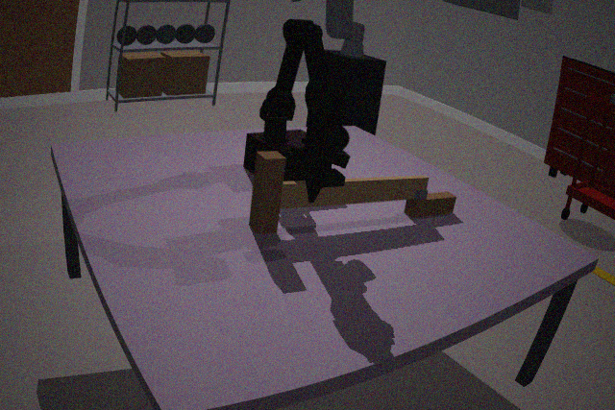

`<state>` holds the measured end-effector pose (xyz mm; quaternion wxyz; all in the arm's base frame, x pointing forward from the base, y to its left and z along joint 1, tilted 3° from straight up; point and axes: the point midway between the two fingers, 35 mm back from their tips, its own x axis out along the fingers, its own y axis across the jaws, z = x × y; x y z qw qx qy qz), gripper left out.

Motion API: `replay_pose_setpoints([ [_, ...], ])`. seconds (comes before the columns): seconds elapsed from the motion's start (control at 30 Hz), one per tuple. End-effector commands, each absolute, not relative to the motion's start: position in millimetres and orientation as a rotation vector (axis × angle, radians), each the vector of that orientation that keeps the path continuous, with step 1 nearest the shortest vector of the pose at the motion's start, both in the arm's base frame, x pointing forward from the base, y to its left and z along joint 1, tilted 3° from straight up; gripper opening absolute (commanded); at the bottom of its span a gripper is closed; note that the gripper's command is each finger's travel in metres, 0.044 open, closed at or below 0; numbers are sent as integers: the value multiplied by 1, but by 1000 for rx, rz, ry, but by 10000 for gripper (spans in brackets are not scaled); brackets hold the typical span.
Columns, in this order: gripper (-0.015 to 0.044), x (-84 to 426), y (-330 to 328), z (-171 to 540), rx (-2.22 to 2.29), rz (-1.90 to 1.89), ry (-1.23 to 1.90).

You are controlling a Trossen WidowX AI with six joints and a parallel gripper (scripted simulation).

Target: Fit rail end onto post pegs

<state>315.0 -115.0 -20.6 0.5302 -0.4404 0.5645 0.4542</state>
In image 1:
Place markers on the long wooden rail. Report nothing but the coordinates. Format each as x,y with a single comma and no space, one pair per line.
354,191

